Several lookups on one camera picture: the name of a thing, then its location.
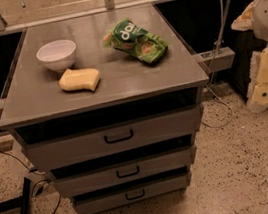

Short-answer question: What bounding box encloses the white bowl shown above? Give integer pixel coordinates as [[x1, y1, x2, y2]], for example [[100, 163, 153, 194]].
[[36, 39, 77, 72]]

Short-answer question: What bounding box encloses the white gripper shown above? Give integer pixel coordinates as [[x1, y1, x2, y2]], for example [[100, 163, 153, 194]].
[[247, 45, 268, 113]]

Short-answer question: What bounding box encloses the grey metal bracket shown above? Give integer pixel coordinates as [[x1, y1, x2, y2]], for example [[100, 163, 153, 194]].
[[194, 47, 235, 74]]

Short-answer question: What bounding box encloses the green chip bag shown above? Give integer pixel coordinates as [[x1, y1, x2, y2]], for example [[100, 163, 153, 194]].
[[102, 18, 168, 65]]

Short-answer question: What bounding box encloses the grey drawer cabinet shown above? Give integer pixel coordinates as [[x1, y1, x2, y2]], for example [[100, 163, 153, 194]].
[[0, 4, 208, 205]]

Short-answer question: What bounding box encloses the yellow sponge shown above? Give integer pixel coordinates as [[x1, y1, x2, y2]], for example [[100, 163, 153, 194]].
[[58, 68, 100, 92]]

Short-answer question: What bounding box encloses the grey drawer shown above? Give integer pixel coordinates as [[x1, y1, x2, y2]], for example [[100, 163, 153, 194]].
[[73, 171, 192, 214], [22, 105, 203, 171], [53, 144, 196, 198]]

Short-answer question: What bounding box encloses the white cable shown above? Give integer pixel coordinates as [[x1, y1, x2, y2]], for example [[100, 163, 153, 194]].
[[182, 0, 244, 131]]

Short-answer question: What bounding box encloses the black floor cable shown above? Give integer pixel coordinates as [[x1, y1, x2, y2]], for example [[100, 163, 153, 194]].
[[0, 126, 66, 214]]

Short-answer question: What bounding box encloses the grey top drawer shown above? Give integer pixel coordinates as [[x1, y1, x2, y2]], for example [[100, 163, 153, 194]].
[[22, 105, 203, 171]]

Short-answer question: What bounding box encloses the grey bottom drawer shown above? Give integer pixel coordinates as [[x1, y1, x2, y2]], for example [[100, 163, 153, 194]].
[[73, 171, 192, 214]]

